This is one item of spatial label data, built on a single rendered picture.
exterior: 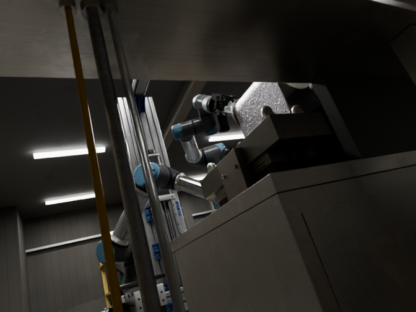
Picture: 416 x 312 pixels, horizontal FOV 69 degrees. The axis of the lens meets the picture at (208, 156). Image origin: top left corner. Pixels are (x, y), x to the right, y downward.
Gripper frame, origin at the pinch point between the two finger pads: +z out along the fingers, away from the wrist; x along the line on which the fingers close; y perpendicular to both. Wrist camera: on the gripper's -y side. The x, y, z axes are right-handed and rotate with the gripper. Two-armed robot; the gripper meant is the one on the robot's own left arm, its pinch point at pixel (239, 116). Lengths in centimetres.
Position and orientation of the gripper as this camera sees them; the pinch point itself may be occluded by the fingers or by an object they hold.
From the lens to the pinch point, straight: 119.0
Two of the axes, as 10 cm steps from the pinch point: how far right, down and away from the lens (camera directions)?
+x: 8.8, -1.0, 4.7
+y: 0.3, -9.6, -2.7
